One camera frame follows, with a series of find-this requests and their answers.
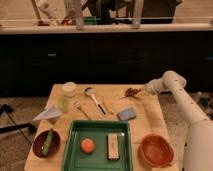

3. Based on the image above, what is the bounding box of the orange clay bowl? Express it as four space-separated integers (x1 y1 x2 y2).
139 134 174 168

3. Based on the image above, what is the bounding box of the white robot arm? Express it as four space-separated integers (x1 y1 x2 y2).
142 70 213 171

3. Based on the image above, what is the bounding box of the yellow marker pen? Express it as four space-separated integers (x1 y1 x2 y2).
102 96 114 114

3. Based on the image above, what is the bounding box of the green plastic tray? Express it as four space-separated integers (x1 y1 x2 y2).
61 120 133 171

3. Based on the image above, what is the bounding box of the white round container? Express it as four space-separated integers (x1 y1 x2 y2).
62 82 77 97

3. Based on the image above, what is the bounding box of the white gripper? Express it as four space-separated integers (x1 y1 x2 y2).
137 78 164 95

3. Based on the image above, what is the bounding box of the silver spoon black handle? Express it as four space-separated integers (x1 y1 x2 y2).
84 87 106 115

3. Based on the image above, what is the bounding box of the orange fruit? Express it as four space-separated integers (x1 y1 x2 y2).
81 138 95 154

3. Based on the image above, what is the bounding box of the silver fork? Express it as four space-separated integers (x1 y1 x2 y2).
73 102 91 120

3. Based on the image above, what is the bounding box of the black tripod stand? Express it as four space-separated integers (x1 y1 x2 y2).
0 103 38 138

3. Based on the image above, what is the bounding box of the light green cup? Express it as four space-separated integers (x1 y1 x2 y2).
58 97 69 113

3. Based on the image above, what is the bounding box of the dark red bowl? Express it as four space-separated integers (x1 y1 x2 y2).
33 129 60 158

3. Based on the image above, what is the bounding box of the red small object on counter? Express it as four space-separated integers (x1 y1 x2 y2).
66 19 73 26

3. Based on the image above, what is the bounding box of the green cucumber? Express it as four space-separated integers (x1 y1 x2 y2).
42 129 53 156

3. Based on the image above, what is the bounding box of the green box on counter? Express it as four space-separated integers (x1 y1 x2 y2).
84 16 97 25

